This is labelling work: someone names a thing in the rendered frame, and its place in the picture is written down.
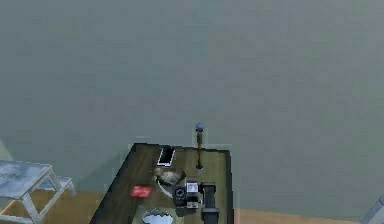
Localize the red flat card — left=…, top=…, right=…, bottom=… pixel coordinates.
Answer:
left=130, top=185, right=154, bottom=199

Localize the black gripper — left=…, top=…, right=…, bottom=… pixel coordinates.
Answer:
left=155, top=176, right=188, bottom=208

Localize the grey furniture corner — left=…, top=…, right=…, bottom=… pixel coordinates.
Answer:
left=361, top=194, right=384, bottom=224

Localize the white frame side table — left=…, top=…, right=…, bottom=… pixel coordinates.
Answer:
left=0, top=158, right=78, bottom=224

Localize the black phone with white edge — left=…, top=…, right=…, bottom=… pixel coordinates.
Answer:
left=156, top=146, right=177, bottom=168

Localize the dark wooden table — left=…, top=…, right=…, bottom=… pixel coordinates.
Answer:
left=88, top=142, right=235, bottom=224

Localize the brown candlestick with blue top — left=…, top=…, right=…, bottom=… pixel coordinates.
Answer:
left=194, top=122, right=206, bottom=172

